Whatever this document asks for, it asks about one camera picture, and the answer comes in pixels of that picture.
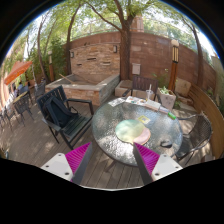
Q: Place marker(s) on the green marker pen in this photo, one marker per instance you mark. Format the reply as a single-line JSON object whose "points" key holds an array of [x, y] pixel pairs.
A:
{"points": [[171, 115]]}

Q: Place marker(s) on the black backpack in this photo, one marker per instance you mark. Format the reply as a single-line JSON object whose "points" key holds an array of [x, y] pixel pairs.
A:
{"points": [[57, 112]]}

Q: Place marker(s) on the paper magazine on table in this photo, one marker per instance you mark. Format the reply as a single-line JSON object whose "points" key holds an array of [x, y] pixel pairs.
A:
{"points": [[116, 102]]}

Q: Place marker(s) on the open book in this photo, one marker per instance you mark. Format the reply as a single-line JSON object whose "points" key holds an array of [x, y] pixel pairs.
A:
{"points": [[151, 104]]}

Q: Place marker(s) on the round pink mouse pad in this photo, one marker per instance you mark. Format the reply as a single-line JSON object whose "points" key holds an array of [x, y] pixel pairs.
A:
{"points": [[143, 137]]}

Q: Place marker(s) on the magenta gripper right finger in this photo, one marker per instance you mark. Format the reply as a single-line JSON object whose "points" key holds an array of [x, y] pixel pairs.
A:
{"points": [[153, 166]]}

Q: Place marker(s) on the metal mesh patio chair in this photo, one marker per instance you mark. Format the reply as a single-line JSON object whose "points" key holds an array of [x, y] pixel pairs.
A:
{"points": [[198, 137]]}

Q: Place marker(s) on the dark wooden slat chair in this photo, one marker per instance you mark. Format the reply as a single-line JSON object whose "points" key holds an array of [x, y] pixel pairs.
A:
{"points": [[142, 84]]}

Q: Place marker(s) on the round glass patio table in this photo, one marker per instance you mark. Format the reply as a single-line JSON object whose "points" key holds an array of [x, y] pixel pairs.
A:
{"points": [[161, 126]]}

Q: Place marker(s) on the orange patio umbrella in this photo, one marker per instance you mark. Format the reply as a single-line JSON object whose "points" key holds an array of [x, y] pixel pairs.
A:
{"points": [[17, 69]]}

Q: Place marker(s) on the round green mouse pad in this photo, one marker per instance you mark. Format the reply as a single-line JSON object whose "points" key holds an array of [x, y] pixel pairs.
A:
{"points": [[128, 130]]}

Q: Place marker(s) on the white square plant pot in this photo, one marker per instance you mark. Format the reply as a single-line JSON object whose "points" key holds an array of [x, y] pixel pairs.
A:
{"points": [[167, 98]]}

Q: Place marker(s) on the large tree trunk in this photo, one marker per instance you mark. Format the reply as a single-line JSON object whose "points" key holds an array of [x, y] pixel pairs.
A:
{"points": [[125, 45]]}

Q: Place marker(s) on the wooden lamp post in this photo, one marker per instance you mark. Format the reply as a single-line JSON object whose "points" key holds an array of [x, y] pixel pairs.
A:
{"points": [[175, 60]]}

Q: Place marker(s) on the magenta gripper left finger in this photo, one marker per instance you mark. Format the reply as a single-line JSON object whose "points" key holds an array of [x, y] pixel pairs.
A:
{"points": [[70, 166]]}

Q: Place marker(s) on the stone raised planter box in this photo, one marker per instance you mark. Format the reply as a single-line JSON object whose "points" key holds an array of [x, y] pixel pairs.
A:
{"points": [[98, 93]]}

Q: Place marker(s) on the clear plastic cup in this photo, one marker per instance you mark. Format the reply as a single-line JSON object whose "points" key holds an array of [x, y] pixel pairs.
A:
{"points": [[149, 94]]}

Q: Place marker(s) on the black plastic patio chair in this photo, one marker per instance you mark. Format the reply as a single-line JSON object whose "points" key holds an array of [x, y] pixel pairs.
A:
{"points": [[76, 127]]}

